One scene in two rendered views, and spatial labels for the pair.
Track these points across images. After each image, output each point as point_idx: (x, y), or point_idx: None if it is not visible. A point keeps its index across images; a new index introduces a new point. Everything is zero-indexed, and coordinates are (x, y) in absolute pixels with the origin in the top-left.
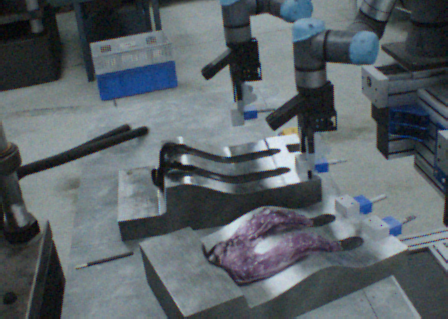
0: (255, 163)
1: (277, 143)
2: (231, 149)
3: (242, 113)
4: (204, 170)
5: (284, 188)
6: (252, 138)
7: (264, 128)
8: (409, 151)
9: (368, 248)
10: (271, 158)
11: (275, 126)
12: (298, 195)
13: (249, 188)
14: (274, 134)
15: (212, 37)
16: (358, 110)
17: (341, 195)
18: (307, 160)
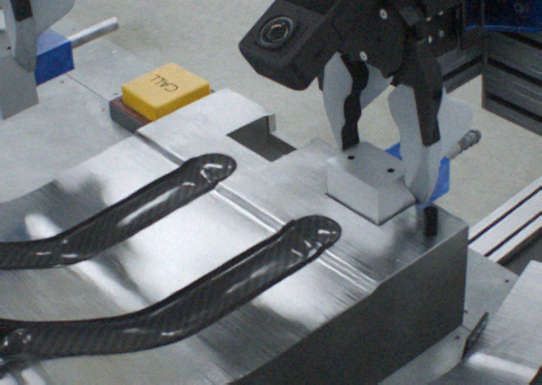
0: (178, 234)
1: (195, 136)
2: (45, 202)
3: (33, 64)
4: (42, 325)
5: (370, 303)
6: (30, 141)
7: (44, 100)
8: (472, 66)
9: None
10: (222, 198)
11: (308, 71)
12: (407, 309)
13: (247, 346)
14: (88, 109)
15: None
16: (69, 15)
17: (474, 254)
18: (411, 172)
